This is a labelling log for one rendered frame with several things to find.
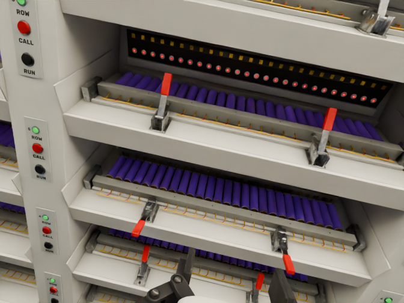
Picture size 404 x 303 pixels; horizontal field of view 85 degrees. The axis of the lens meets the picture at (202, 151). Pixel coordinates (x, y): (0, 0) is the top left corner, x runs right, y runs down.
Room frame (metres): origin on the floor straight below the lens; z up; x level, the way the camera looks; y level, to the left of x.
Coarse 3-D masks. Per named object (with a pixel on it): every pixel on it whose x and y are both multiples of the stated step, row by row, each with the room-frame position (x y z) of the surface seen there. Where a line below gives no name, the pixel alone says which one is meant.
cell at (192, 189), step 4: (192, 176) 0.46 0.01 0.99; (196, 176) 0.46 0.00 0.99; (192, 180) 0.44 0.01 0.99; (196, 180) 0.45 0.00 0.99; (192, 184) 0.43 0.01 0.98; (196, 184) 0.44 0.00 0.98; (188, 188) 0.42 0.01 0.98; (192, 188) 0.42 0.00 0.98; (196, 188) 0.43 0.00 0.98; (188, 192) 0.41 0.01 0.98; (192, 192) 0.41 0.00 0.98
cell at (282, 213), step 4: (280, 192) 0.46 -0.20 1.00; (276, 196) 0.45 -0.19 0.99; (280, 196) 0.45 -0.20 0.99; (276, 200) 0.44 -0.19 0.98; (280, 200) 0.44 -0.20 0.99; (276, 204) 0.44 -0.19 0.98; (280, 204) 0.43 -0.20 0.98; (284, 204) 0.43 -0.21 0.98; (280, 208) 0.42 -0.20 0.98; (284, 208) 0.42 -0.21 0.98; (280, 212) 0.41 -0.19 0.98; (284, 212) 0.41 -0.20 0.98
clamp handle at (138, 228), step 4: (148, 208) 0.35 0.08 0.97; (144, 212) 0.34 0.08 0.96; (148, 212) 0.34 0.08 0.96; (144, 216) 0.33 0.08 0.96; (140, 220) 0.31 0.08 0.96; (144, 220) 0.32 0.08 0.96; (136, 224) 0.30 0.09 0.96; (140, 224) 0.30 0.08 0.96; (144, 224) 0.31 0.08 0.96; (136, 228) 0.29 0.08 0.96; (140, 228) 0.29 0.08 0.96; (132, 232) 0.28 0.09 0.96; (136, 232) 0.28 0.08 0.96; (140, 232) 0.29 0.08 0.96; (136, 236) 0.28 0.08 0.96
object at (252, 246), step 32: (96, 160) 0.44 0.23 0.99; (64, 192) 0.33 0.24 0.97; (96, 192) 0.38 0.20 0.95; (96, 224) 0.35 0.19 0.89; (128, 224) 0.34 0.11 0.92; (160, 224) 0.34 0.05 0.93; (192, 224) 0.36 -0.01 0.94; (224, 224) 0.37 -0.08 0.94; (352, 224) 0.40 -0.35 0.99; (256, 256) 0.33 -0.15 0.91; (320, 256) 0.34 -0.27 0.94; (352, 256) 0.36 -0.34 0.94; (384, 256) 0.32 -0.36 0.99
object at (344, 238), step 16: (96, 176) 0.40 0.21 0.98; (128, 192) 0.39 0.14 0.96; (144, 192) 0.38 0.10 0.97; (160, 192) 0.39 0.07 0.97; (176, 208) 0.37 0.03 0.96; (192, 208) 0.38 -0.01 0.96; (208, 208) 0.38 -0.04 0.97; (224, 208) 0.38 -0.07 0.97; (272, 224) 0.37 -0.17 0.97; (288, 224) 0.38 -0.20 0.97; (304, 224) 0.38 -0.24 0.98; (336, 240) 0.37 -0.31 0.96; (352, 240) 0.37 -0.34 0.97
